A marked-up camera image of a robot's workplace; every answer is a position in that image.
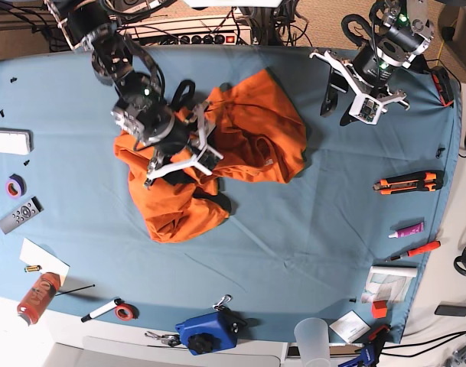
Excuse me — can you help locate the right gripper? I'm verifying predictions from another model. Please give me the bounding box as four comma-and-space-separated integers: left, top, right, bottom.
112, 80, 223, 190

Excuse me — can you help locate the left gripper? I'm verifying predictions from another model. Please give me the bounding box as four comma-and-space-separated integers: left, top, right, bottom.
309, 49, 410, 126

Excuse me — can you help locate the orange t-shirt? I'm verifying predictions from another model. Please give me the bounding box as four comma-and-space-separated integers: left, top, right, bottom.
113, 67, 308, 243

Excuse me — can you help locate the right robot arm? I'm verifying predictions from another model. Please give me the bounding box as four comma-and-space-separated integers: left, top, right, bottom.
45, 1, 223, 187

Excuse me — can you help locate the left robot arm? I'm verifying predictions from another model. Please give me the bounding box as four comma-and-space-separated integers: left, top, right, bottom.
310, 1, 435, 126

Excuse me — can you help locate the orange black clamp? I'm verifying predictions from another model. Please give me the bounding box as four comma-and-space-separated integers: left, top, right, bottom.
431, 66, 455, 107

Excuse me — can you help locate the orange black utility knife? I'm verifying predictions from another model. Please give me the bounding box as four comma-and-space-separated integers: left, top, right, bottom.
373, 170, 445, 195

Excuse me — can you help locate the purple tube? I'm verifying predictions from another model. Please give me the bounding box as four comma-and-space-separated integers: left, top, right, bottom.
388, 222, 424, 239

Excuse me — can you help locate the blue table cloth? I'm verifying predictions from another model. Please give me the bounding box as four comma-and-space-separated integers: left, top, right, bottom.
0, 46, 461, 341

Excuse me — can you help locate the grey remote control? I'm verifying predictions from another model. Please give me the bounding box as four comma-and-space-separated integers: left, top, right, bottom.
0, 196, 43, 234

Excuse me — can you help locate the white rectangular box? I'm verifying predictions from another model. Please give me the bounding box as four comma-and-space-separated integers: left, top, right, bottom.
0, 128, 33, 155

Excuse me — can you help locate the silver carabiner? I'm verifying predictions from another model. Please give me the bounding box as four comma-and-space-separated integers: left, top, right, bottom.
213, 294, 232, 311

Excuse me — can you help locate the purple tape roll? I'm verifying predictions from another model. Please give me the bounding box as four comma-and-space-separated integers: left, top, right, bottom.
5, 174, 26, 199

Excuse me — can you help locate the thin black rod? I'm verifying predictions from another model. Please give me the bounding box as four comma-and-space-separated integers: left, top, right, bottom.
56, 284, 96, 296

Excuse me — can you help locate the white marker pen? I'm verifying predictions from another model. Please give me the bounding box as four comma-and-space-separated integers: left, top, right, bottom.
80, 298, 122, 323

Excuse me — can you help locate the red tape roll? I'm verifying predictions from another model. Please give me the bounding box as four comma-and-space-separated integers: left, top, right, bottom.
115, 303, 138, 321

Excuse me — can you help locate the white paper sheet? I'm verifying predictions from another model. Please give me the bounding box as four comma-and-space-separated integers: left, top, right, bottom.
19, 238, 70, 286

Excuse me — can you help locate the blue plastic clamp block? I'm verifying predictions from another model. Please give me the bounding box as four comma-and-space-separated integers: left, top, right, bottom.
175, 307, 248, 356

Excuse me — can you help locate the AA battery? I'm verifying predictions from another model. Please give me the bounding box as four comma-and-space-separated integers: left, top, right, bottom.
24, 265, 41, 272

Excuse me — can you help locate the silver key clip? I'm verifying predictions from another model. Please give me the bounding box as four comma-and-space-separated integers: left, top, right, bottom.
145, 331, 181, 347

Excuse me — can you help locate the small red cube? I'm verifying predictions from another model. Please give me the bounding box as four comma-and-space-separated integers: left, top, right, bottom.
371, 300, 387, 319

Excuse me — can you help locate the red drink can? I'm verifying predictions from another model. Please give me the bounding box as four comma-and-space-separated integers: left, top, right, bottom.
17, 272, 60, 326

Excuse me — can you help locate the white card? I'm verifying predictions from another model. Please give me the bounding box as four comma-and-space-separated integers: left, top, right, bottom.
329, 310, 370, 343

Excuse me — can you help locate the black power brick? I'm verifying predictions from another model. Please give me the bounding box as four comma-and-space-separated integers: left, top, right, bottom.
434, 303, 466, 317

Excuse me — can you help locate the clear plastic cup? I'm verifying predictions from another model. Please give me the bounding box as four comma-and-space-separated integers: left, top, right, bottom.
294, 317, 331, 367

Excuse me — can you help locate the blue spring clamp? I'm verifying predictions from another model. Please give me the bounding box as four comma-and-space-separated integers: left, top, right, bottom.
339, 324, 390, 367

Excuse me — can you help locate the red handled screwdriver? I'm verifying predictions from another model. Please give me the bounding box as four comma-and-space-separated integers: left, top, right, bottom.
384, 241, 441, 262

